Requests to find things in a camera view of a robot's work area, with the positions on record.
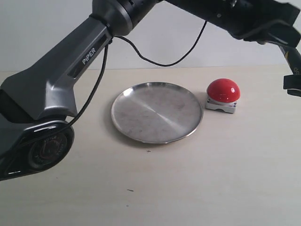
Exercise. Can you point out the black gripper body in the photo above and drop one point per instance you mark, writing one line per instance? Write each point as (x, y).
(239, 17)

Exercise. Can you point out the yellow black claw hammer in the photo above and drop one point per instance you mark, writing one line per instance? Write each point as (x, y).
(293, 58)

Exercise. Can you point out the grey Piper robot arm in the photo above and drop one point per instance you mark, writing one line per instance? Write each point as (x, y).
(37, 105)

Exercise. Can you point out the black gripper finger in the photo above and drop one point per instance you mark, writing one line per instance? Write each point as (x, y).
(292, 84)
(277, 33)

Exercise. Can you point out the red dome push button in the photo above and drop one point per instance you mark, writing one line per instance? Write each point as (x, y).
(222, 95)

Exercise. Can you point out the round steel plate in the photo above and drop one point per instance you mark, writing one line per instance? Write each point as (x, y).
(156, 113)

